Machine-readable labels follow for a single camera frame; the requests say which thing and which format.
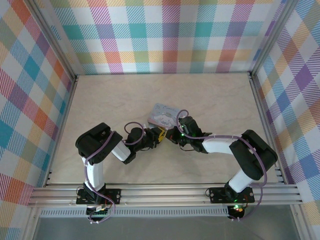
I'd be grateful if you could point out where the light blue snack pouch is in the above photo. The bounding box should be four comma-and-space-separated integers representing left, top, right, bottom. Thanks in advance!
147, 102, 181, 131

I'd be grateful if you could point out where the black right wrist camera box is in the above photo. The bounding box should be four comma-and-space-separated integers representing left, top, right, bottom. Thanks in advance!
179, 115, 202, 138

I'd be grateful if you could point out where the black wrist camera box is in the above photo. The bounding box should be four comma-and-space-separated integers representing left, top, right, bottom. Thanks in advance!
179, 115, 202, 138
124, 126, 145, 145

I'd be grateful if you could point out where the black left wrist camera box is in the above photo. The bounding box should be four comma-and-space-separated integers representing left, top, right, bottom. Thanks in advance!
124, 126, 145, 145

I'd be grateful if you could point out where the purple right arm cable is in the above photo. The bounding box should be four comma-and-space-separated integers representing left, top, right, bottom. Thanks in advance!
176, 108, 268, 223

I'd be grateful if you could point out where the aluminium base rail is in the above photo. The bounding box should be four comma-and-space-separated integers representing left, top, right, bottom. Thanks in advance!
27, 183, 305, 208

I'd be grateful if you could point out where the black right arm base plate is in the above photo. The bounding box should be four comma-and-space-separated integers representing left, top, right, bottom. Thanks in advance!
209, 186, 255, 204

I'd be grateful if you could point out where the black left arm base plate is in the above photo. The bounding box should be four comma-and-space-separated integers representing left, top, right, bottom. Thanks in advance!
75, 188, 123, 206

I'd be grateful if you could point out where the grey slotted cable duct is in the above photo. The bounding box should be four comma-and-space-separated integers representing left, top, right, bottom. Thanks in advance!
39, 208, 230, 218

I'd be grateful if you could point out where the aluminium right side rail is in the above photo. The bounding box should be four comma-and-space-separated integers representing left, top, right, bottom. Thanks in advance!
248, 72, 288, 186

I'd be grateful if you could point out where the aluminium left side rail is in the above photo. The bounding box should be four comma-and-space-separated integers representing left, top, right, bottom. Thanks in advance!
43, 74, 80, 188

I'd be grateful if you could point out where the aluminium right corner post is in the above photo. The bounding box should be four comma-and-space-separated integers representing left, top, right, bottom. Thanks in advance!
248, 0, 298, 78

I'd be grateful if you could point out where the aluminium corner post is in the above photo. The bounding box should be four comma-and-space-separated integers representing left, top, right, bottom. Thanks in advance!
248, 0, 298, 78
29, 0, 80, 82

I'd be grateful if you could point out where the aluminium right frame leg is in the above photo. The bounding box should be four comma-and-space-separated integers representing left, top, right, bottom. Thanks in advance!
289, 204, 310, 240

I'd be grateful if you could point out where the aluminium frame leg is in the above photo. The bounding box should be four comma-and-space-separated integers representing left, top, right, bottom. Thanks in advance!
22, 206, 43, 240
289, 204, 310, 240

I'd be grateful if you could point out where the aluminium left corner post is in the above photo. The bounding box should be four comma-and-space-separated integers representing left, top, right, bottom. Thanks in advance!
29, 0, 80, 82

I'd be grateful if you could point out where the aluminium left frame leg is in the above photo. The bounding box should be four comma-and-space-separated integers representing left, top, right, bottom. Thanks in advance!
22, 206, 43, 240

